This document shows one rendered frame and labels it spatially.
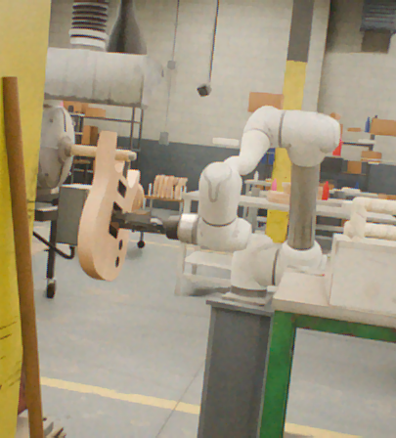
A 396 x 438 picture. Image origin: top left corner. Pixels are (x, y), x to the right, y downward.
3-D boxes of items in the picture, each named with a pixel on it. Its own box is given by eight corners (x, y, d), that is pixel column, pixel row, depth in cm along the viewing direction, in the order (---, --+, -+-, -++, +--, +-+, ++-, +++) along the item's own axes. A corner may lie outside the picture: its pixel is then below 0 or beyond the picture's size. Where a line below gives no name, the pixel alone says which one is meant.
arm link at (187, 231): (198, 248, 195) (180, 245, 196) (203, 219, 197) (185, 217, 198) (195, 241, 186) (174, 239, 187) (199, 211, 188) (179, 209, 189)
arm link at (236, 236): (203, 231, 199) (202, 198, 190) (253, 237, 196) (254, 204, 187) (197, 255, 191) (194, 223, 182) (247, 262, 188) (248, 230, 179)
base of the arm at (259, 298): (223, 289, 279) (225, 277, 278) (273, 298, 271) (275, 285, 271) (210, 297, 261) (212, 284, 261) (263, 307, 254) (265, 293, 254)
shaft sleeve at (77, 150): (75, 145, 198) (74, 155, 198) (71, 143, 195) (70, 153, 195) (131, 151, 195) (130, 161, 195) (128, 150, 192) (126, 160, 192)
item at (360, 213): (350, 240, 164) (355, 204, 163) (349, 240, 167) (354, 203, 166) (363, 242, 163) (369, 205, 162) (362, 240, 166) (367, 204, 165)
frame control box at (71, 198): (7, 255, 219) (13, 180, 217) (35, 247, 240) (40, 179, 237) (74, 266, 214) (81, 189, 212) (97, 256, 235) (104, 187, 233)
